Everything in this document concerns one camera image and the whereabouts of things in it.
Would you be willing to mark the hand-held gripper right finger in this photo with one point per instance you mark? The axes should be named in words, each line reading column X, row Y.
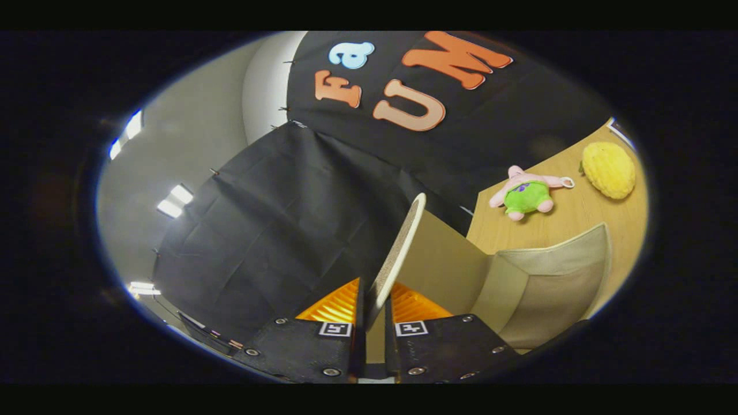
column 391, row 346

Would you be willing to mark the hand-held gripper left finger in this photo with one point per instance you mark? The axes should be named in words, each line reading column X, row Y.
column 359, row 351

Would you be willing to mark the beige fabric storage box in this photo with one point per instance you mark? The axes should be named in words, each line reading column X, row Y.
column 444, row 265

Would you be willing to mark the black backdrop cloth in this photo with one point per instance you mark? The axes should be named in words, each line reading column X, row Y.
column 277, row 219

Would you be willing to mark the pink star plush toy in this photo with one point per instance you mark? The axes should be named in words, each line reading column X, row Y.
column 526, row 196

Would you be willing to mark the wide ceiling light panel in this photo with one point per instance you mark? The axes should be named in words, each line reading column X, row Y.
column 174, row 200

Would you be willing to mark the yellow plush ball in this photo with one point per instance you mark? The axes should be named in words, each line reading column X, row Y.
column 608, row 170

